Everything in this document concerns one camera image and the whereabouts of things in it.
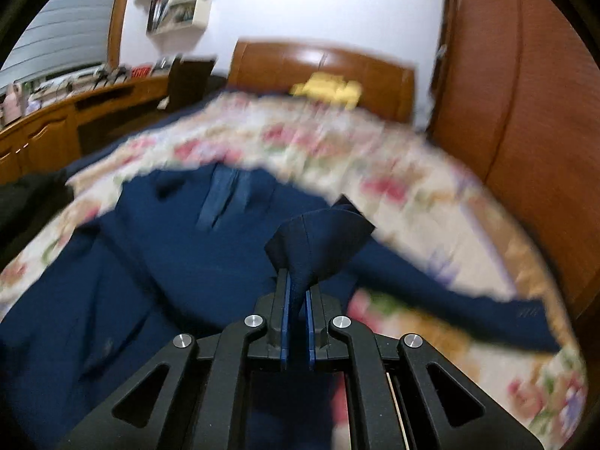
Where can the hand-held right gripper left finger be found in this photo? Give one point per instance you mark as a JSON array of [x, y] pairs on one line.
[[283, 318]]

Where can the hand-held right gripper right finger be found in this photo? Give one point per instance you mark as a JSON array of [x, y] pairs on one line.
[[309, 328]]

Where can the navy blue suit jacket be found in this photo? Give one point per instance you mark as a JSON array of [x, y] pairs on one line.
[[164, 267]]

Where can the floral blanket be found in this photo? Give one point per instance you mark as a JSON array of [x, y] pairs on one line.
[[422, 206]]

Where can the navy bed sheet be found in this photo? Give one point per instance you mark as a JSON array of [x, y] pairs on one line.
[[154, 126]]

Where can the yellow plush toy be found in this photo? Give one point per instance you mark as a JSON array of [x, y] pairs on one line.
[[328, 89]]

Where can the dark chair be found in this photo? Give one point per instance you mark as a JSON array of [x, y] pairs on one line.
[[187, 82]]

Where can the wooden bed headboard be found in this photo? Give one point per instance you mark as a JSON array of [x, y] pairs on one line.
[[304, 63]]

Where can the black cloth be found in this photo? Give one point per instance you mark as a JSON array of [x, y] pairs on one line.
[[28, 211]]

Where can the red box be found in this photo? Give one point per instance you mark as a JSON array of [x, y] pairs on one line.
[[141, 72]]

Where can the wooden desk cabinet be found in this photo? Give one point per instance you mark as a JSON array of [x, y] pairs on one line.
[[47, 131]]

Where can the wooden wardrobe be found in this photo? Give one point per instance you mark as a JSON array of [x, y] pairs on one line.
[[515, 103]]

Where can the pink bag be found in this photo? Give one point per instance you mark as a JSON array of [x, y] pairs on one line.
[[12, 103]]

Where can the grey window blinds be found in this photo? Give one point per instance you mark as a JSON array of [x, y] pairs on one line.
[[70, 33]]

